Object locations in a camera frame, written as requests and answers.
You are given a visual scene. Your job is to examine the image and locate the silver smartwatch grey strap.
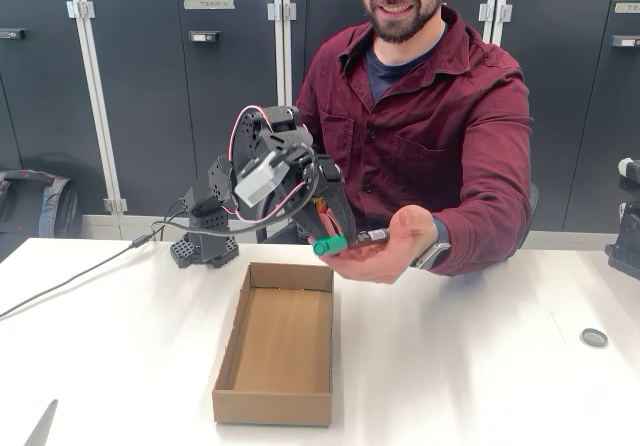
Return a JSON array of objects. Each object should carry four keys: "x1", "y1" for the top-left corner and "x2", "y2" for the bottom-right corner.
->
[{"x1": 410, "y1": 215, "x2": 452, "y2": 271}]

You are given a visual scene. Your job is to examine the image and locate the man in maroon shirt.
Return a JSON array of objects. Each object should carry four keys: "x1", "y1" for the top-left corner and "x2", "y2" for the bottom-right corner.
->
[{"x1": 294, "y1": 0, "x2": 534, "y2": 277}]

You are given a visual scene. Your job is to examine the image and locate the person's left hand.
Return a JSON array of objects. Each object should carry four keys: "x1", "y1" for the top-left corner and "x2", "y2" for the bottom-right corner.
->
[{"x1": 319, "y1": 204, "x2": 436, "y2": 285}]

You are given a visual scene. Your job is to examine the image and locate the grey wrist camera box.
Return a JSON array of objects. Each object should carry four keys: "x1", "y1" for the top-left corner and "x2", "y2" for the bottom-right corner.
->
[{"x1": 234, "y1": 151, "x2": 292, "y2": 206}]

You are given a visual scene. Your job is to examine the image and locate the green marker pen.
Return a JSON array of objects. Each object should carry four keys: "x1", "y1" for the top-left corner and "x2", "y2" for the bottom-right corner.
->
[{"x1": 313, "y1": 229, "x2": 391, "y2": 257}]

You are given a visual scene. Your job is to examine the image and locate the grey black backpack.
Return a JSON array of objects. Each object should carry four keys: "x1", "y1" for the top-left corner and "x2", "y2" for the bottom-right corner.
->
[{"x1": 0, "y1": 168, "x2": 84, "y2": 262}]

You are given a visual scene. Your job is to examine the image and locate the grey team label plate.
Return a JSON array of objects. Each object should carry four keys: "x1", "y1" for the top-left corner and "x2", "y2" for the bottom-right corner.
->
[{"x1": 183, "y1": 0, "x2": 236, "y2": 11}]

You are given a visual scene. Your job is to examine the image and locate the open brown cardboard box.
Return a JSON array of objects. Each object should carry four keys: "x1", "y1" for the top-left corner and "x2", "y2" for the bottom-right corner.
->
[{"x1": 211, "y1": 261, "x2": 335, "y2": 427}]

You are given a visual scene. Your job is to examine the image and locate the black camera cable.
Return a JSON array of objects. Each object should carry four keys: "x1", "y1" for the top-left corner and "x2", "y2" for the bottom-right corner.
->
[{"x1": 0, "y1": 143, "x2": 322, "y2": 320}]

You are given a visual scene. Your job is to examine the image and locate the person's right hand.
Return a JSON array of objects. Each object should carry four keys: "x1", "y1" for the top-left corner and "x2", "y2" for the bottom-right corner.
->
[{"x1": 321, "y1": 210, "x2": 343, "y2": 238}]

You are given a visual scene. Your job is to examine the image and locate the silver bottle cap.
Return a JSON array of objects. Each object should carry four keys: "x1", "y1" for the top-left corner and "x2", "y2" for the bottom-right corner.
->
[{"x1": 579, "y1": 327, "x2": 609, "y2": 349}]

